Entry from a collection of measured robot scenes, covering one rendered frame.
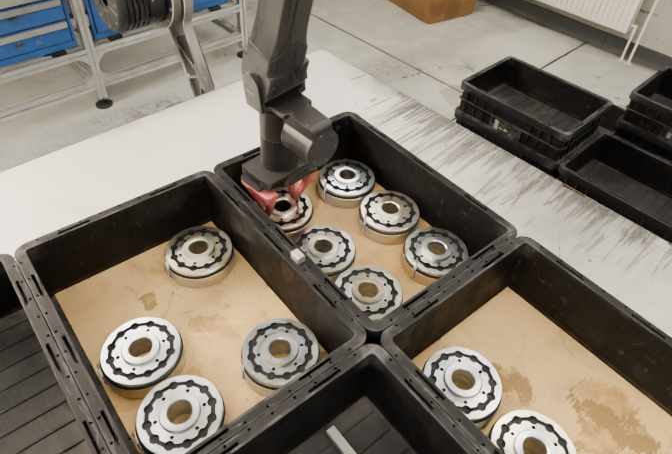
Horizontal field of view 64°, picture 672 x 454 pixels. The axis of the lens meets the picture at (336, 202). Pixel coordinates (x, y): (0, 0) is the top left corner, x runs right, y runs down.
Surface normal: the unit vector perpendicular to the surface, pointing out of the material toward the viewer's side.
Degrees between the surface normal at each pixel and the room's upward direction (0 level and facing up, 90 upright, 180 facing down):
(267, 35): 91
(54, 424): 0
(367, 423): 0
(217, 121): 0
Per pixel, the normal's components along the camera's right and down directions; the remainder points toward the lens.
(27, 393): 0.05, -0.73
